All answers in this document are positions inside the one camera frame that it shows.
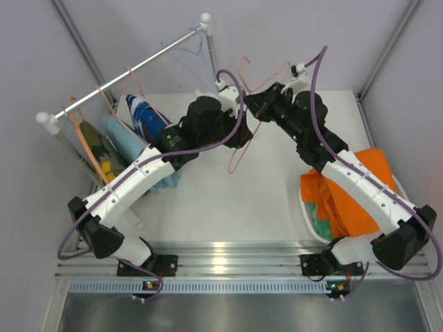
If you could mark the pink hanger with orange trousers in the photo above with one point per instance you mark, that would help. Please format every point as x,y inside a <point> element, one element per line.
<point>244,68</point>

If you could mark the green white patterned trousers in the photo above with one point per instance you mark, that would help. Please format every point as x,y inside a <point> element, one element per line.
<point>321,229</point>

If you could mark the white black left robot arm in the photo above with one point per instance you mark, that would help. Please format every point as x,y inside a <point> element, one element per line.
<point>148,153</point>

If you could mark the silver clothes rack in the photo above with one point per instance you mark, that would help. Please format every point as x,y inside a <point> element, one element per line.
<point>50,122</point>

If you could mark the light blue trousers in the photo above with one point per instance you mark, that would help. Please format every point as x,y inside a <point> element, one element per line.
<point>130,149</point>

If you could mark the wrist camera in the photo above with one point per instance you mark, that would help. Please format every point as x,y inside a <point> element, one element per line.
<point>299,79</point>
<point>228,93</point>

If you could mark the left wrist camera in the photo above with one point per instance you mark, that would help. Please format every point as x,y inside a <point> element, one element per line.
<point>228,93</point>

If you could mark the white perforated plastic basket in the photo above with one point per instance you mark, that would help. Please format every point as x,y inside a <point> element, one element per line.
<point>303,211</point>

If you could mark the orange trousers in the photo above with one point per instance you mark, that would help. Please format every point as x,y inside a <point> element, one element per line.
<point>347,218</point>

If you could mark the aluminium rail frame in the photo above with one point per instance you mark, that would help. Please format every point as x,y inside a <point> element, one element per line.
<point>230,259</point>

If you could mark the blue wire hanger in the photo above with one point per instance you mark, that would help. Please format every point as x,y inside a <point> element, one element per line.
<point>187,67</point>

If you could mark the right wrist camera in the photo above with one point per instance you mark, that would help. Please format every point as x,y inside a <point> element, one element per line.
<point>299,79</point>

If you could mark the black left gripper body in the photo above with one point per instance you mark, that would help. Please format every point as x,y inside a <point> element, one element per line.
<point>224,127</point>

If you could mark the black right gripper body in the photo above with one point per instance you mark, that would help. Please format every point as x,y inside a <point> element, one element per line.
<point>284,108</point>

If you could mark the blue white patterned trousers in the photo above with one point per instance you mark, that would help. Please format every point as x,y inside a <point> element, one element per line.
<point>148,123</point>

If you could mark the perforated cable duct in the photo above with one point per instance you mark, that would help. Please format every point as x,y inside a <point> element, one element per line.
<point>221,286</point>

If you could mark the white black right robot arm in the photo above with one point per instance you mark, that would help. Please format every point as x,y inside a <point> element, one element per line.
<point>404,228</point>

